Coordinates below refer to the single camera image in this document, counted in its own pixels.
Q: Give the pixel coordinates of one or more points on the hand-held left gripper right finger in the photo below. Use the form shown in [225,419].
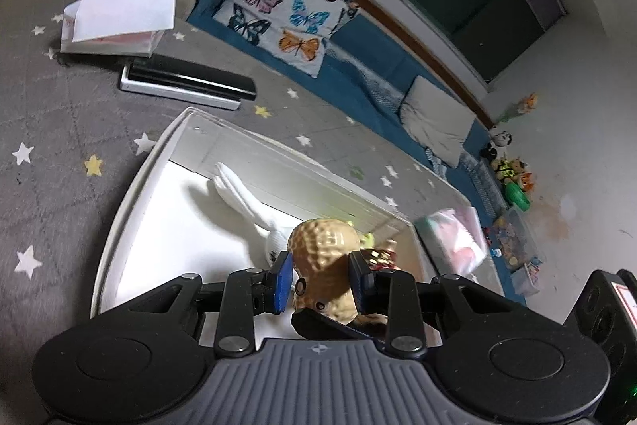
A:
[358,288]

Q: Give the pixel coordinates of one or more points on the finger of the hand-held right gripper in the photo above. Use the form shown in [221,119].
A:
[328,324]

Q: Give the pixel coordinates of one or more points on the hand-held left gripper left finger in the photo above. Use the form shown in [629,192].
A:
[281,285]

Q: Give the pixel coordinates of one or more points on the small red white figurine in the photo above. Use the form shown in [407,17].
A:
[381,256]

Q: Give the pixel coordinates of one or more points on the white rabbit plush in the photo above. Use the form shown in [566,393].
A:
[271,242]

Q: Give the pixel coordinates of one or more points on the tan peanut toy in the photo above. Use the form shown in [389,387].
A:
[323,255]

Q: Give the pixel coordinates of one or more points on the green alien toy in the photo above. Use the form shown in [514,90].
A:
[367,240]

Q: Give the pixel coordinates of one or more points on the white storage bin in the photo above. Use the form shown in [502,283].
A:
[164,226]

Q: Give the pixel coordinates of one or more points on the pink green tissue pack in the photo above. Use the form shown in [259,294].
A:
[453,243]

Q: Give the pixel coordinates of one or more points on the small clear plastic box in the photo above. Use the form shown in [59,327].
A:
[527,278]

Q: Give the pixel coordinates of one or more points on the clear plastic toy bin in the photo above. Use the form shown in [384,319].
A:
[517,238]

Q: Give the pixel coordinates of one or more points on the green plastic toy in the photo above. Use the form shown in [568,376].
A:
[517,198]

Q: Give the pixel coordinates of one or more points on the plain white pillow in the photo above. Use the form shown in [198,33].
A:
[438,121]

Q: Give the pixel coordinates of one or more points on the yellow green plush toy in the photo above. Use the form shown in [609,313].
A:
[511,168]

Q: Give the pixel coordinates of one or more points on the blue sofa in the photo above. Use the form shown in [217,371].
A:
[363,89]

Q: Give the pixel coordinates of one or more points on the panda plush toy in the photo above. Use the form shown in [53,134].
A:
[500,140]

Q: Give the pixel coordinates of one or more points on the flat black white box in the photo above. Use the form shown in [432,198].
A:
[189,79]

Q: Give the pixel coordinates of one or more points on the orange green plush toy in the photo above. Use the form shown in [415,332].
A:
[522,105]

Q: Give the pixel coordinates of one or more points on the butterfly print pillow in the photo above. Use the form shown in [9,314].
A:
[288,11]

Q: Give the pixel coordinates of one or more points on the grey star-print mat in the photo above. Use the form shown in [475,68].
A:
[59,106]

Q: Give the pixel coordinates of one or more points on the white open tissue box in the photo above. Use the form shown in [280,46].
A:
[119,14]

